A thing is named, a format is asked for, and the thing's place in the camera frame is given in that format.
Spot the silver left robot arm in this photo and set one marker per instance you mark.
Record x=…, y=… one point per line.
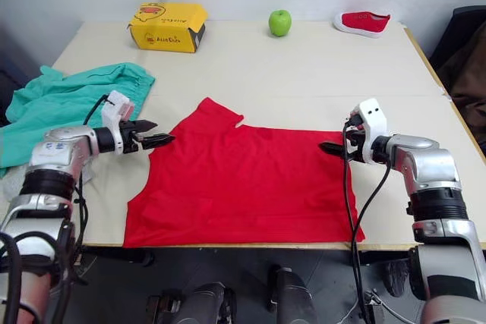
x=57, y=145

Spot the dark grey rounded shape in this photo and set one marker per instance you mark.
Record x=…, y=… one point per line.
x=209, y=305
x=292, y=297

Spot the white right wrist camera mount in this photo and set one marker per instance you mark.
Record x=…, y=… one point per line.
x=374, y=119

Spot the black chair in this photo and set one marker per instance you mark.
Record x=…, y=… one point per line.
x=459, y=32

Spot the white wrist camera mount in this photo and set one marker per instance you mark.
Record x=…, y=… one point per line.
x=114, y=111
x=374, y=119

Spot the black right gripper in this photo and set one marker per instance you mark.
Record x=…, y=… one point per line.
x=355, y=149

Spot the red slip-on shoe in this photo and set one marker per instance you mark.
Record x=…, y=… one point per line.
x=360, y=22

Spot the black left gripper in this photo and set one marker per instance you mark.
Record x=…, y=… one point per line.
x=129, y=142

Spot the green shorts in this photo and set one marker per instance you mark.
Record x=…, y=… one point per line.
x=57, y=96

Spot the red t-shirt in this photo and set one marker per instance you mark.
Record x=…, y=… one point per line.
x=247, y=180

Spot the brown cloth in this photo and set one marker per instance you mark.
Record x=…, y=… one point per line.
x=469, y=81

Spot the green apple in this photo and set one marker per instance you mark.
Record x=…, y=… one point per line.
x=280, y=23

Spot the yellow cardboard shoe box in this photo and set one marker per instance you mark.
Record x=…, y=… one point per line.
x=167, y=24

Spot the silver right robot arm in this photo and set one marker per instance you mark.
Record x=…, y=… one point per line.
x=429, y=157

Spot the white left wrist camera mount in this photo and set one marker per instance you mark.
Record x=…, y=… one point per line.
x=114, y=111

